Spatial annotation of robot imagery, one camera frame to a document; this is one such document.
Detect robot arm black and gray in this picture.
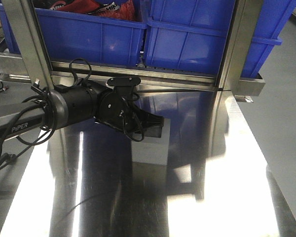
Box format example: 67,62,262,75
0,79,164,142

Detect blue bin upper right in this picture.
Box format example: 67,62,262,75
144,0,296,78

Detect gray foam base block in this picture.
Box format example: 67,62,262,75
131,118,171,166

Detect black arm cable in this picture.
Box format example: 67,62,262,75
0,58,146,173

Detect blue bin with red items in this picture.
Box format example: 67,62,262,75
0,0,148,67

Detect stainless steel rack frame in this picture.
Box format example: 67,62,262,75
0,0,265,98

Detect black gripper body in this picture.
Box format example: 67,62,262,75
95,90,144,135

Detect red packaged items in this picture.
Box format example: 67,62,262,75
32,0,136,21

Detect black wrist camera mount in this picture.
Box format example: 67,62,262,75
107,76,141,100

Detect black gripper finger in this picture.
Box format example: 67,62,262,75
140,112,164,138

